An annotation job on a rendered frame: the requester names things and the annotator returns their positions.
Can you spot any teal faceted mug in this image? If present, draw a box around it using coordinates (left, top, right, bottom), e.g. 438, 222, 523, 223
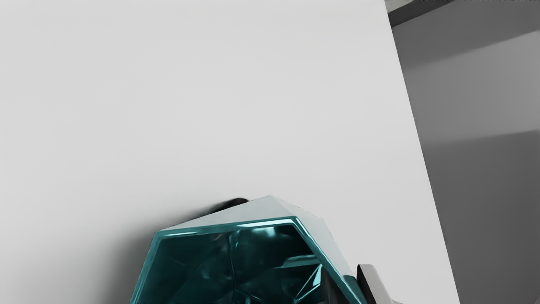
130, 195, 368, 304

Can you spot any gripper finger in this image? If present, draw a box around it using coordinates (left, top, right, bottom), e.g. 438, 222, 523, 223
356, 264, 404, 304

